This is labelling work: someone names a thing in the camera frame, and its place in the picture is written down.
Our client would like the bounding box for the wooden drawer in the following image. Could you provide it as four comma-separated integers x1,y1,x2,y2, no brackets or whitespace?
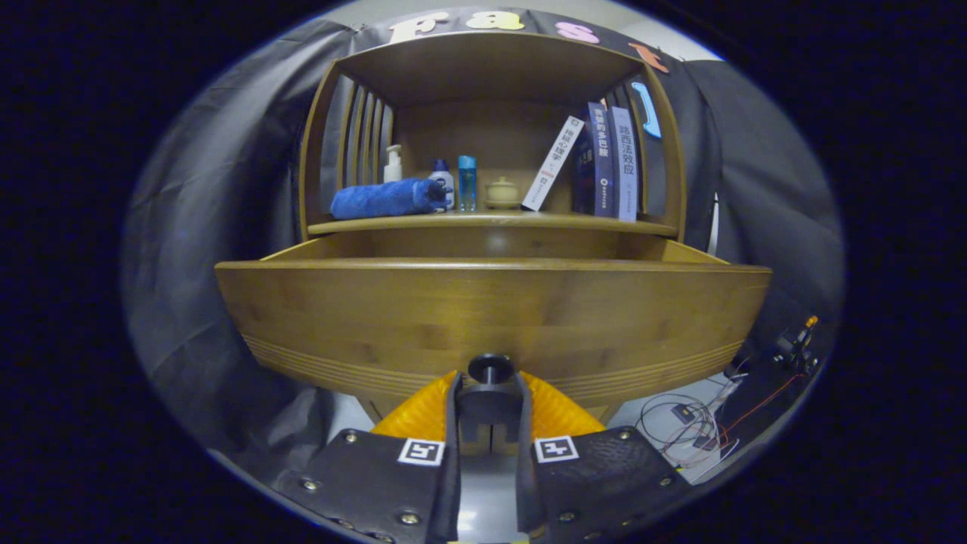
215,227,773,424

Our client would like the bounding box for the black drawer knob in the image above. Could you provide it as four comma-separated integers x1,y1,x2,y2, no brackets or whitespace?
456,353,524,456

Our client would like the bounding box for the wooden countertop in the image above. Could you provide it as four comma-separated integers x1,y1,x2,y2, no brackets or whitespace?
307,189,678,237

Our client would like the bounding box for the white bottle with blue cap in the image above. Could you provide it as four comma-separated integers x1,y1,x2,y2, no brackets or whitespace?
428,159,456,211

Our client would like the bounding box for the wooden cabinet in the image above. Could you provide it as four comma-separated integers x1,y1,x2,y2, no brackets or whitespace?
298,30,688,425

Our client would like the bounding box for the black backdrop cloth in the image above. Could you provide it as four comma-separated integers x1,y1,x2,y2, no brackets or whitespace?
121,6,845,492

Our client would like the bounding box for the black device with orange tip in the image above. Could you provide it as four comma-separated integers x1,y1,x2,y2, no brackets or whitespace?
774,316,820,375

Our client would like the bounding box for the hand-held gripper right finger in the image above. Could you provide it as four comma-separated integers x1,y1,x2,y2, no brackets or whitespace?
515,369,693,542

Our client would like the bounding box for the black equipment box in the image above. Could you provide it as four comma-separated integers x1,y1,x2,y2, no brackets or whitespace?
721,351,820,454

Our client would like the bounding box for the bundle of thin cables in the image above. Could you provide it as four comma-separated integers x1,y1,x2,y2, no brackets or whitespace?
638,374,745,484

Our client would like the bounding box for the folded blue towel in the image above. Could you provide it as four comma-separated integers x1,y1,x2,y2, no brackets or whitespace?
330,178,447,221

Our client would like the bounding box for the dark blue book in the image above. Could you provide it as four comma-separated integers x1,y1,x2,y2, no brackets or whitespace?
572,102,615,218

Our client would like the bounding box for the beige lidded teacup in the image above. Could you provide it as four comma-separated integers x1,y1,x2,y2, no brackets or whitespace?
484,177,522,210

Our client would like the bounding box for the pale blue book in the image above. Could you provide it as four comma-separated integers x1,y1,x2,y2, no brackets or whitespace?
608,106,640,223

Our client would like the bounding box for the white book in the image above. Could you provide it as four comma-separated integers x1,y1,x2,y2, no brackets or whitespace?
521,116,586,212

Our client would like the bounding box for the red cable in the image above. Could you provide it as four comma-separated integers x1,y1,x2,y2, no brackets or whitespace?
718,372,803,440

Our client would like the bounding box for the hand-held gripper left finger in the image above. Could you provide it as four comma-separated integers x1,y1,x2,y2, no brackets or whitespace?
276,369,463,544

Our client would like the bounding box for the clear blue bottle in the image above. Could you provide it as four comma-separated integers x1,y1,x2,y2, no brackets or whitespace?
458,156,477,212

